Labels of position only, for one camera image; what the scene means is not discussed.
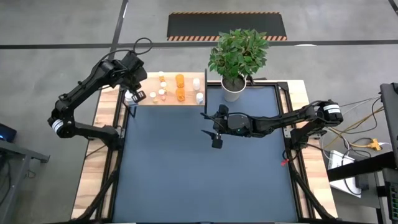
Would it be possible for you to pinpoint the black hazard-striped floor mat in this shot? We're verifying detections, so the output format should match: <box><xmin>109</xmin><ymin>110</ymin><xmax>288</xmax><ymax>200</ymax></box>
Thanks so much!
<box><xmin>166</xmin><ymin>11</ymin><xmax>288</xmax><ymax>42</ymax></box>

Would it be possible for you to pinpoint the dark device with blue light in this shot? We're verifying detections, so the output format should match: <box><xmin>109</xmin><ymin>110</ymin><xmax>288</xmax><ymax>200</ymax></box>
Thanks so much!
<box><xmin>0</xmin><ymin>123</ymin><xmax>18</xmax><ymax>144</ymax></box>

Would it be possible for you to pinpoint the black lit keypad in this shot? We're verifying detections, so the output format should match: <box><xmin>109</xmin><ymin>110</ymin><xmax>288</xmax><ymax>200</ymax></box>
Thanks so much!
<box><xmin>386</xmin><ymin>182</ymin><xmax>398</xmax><ymax>222</ymax></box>

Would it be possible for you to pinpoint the yellow power splitter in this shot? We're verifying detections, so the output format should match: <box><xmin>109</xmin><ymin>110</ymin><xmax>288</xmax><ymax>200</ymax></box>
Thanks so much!
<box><xmin>366</xmin><ymin>138</ymin><xmax>382</xmax><ymax>152</ymax></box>

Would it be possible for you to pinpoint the black table frame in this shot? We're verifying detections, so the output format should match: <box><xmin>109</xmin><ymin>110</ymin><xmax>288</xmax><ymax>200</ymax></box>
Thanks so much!
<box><xmin>70</xmin><ymin>80</ymin><xmax>338</xmax><ymax>224</ymax></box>

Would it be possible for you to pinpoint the black desk beam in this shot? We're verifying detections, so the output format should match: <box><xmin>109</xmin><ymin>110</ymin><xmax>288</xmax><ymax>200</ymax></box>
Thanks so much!
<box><xmin>326</xmin><ymin>151</ymin><xmax>398</xmax><ymax>182</ymax></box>

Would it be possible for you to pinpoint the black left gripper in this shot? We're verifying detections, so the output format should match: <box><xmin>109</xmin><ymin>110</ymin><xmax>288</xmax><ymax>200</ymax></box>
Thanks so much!
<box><xmin>126</xmin><ymin>65</ymin><xmax>149</xmax><ymax>104</ymax></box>

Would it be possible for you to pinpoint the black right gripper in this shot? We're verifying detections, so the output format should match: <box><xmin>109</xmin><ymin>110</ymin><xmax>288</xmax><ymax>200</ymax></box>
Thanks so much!
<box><xmin>200</xmin><ymin>104</ymin><xmax>255</xmax><ymax>149</ymax></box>

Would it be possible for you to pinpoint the yellow cable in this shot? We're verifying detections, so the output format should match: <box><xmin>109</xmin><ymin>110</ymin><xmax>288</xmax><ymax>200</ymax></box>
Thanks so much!
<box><xmin>323</xmin><ymin>106</ymin><xmax>386</xmax><ymax>149</ymax></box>

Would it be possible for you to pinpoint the dark grey side panel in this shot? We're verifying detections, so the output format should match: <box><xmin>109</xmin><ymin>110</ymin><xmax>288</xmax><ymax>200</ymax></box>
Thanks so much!
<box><xmin>379</xmin><ymin>82</ymin><xmax>398</xmax><ymax>159</ymax></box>

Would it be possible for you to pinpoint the grey metal side table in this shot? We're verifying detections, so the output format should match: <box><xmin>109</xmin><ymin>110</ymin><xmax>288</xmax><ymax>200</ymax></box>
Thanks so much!
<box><xmin>0</xmin><ymin>139</ymin><xmax>51</xmax><ymax>215</ymax></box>

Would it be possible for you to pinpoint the white box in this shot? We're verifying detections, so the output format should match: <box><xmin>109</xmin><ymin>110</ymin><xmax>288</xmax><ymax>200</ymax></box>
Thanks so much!
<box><xmin>328</xmin><ymin>149</ymin><xmax>363</xmax><ymax>198</ymax></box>

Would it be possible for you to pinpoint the large white labelled bottle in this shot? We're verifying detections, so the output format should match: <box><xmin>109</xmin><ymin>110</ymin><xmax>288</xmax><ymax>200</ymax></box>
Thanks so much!
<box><xmin>124</xmin><ymin>89</ymin><xmax>138</xmax><ymax>107</ymax></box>

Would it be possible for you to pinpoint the green plant in white pot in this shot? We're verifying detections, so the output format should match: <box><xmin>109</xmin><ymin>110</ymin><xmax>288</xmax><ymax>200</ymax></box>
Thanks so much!
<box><xmin>207</xmin><ymin>27</ymin><xmax>270</xmax><ymax>103</ymax></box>

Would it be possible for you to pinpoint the black looped cable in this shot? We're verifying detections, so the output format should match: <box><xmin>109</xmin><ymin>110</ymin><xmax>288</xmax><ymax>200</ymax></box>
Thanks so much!
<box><xmin>132</xmin><ymin>37</ymin><xmax>154</xmax><ymax>56</ymax></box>

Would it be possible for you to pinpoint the blue table mat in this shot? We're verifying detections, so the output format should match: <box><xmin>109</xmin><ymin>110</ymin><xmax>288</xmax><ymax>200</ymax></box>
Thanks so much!
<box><xmin>112</xmin><ymin>85</ymin><xmax>299</xmax><ymax>223</ymax></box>

